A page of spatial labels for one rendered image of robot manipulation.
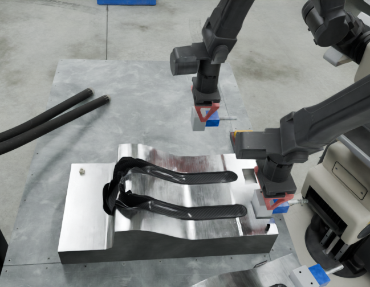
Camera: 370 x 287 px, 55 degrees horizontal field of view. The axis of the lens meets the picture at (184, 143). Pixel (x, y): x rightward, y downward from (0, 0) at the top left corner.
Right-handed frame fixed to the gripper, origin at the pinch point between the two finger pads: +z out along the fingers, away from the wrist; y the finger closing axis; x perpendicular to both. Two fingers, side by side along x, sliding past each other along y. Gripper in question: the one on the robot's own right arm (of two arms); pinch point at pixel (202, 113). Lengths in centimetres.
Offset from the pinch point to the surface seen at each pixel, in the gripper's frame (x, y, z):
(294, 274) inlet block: 14.6, 45.6, 6.9
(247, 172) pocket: 11.2, 15.9, 8.0
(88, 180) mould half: -31.4, 16.2, 8.9
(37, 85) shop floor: -90, -146, 96
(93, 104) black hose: -32.7, -17.5, 10.6
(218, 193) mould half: 1.5, 23.7, 6.4
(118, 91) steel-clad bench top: -25.0, -30.5, 15.2
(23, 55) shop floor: -108, -186, 96
